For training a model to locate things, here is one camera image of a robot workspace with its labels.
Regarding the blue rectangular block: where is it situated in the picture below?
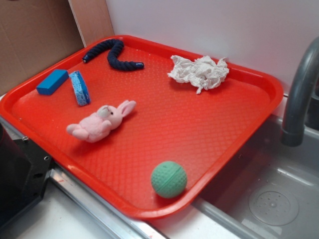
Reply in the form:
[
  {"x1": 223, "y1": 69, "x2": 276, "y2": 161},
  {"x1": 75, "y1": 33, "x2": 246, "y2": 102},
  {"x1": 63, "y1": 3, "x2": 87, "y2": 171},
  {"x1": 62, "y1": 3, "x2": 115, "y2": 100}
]
[{"x1": 36, "y1": 69, "x2": 69, "y2": 96}]

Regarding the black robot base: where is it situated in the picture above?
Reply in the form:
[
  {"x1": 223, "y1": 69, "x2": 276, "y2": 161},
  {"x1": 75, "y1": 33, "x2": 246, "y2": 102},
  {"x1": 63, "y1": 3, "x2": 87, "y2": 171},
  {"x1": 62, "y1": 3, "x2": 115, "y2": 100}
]
[{"x1": 0, "y1": 126, "x2": 52, "y2": 229}]

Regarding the red plastic tray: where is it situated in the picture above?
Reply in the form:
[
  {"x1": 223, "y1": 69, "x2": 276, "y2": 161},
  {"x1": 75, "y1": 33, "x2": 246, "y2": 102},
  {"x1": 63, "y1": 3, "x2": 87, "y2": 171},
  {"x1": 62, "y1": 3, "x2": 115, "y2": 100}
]
[{"x1": 0, "y1": 35, "x2": 284, "y2": 220}]

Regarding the green textured ball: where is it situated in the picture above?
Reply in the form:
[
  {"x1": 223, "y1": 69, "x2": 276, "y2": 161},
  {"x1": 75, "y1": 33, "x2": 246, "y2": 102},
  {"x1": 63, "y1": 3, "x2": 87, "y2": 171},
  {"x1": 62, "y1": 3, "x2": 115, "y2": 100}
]
[{"x1": 151, "y1": 161, "x2": 187, "y2": 199}]

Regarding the crumpled white paper towel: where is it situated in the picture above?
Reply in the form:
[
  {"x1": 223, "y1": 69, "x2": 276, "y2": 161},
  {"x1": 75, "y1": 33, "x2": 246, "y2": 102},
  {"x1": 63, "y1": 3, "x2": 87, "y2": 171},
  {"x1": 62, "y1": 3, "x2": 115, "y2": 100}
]
[{"x1": 167, "y1": 55, "x2": 230, "y2": 94}]

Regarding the pink plush bunny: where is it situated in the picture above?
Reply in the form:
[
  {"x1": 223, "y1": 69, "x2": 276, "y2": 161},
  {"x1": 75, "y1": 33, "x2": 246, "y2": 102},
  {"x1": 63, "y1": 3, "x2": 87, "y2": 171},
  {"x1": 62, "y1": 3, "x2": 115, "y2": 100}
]
[{"x1": 66, "y1": 100, "x2": 136, "y2": 143}]

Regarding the blue sponge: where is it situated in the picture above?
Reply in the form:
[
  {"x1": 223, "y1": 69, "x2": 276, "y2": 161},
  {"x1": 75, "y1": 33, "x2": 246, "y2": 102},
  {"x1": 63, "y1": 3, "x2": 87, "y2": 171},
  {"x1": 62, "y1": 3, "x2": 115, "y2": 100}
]
[{"x1": 69, "y1": 71, "x2": 91, "y2": 106}]

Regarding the light wooden board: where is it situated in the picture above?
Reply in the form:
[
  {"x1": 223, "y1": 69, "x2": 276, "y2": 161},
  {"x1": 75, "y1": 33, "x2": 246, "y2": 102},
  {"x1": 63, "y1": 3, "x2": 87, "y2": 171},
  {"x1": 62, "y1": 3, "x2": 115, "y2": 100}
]
[{"x1": 68, "y1": 0, "x2": 114, "y2": 47}]

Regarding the grey sink basin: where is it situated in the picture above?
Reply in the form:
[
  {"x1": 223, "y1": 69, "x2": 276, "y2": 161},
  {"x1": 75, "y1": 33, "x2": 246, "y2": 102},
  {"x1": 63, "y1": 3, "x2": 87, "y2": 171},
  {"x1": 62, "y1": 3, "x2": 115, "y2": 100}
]
[{"x1": 193, "y1": 117, "x2": 319, "y2": 239}]

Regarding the grey faucet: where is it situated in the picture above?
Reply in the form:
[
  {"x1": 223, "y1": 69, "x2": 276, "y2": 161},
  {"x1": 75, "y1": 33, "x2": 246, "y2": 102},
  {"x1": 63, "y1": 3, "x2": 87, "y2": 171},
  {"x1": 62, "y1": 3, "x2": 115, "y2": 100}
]
[{"x1": 281, "y1": 38, "x2": 319, "y2": 147}]

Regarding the brown cardboard panel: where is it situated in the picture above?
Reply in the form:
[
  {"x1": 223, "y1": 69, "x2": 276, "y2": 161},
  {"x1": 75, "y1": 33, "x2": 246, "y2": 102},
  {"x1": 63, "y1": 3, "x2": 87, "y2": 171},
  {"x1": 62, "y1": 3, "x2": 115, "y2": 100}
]
[{"x1": 0, "y1": 0, "x2": 83, "y2": 95}]

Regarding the dark navy rope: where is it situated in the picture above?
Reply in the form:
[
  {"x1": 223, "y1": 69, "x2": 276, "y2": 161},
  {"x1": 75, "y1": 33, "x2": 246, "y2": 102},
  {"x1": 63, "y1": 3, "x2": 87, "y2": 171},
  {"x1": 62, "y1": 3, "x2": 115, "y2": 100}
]
[{"x1": 82, "y1": 38, "x2": 145, "y2": 71}]

